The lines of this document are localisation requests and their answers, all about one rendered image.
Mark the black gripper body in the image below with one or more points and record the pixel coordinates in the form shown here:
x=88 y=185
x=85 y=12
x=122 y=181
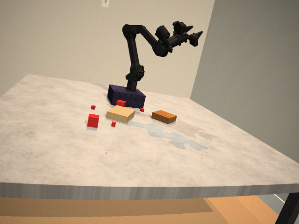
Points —
x=193 y=39

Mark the red square block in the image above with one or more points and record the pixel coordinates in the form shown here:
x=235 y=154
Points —
x=93 y=120
x=120 y=103

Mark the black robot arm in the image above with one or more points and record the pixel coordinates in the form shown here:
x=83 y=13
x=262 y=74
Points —
x=160 y=47

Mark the orange square block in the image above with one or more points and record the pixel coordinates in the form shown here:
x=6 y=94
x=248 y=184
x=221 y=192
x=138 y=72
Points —
x=164 y=117

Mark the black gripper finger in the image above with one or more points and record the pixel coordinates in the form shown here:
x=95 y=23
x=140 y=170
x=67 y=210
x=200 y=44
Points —
x=198 y=34
x=188 y=28

